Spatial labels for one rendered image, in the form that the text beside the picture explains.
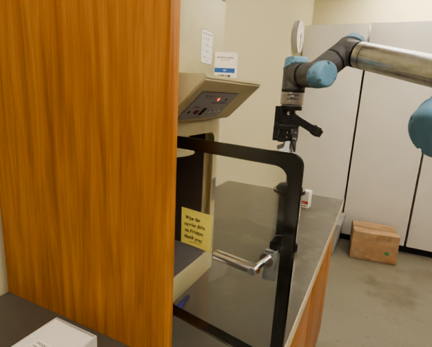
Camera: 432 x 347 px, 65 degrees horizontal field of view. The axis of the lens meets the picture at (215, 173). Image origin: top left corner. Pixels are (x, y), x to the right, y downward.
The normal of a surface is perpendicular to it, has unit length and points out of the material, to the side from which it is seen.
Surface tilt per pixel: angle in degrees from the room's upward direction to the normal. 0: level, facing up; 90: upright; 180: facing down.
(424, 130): 118
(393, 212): 90
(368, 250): 95
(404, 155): 90
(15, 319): 0
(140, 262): 90
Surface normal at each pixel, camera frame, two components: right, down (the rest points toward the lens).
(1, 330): 0.05, -0.97
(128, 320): -0.43, 0.18
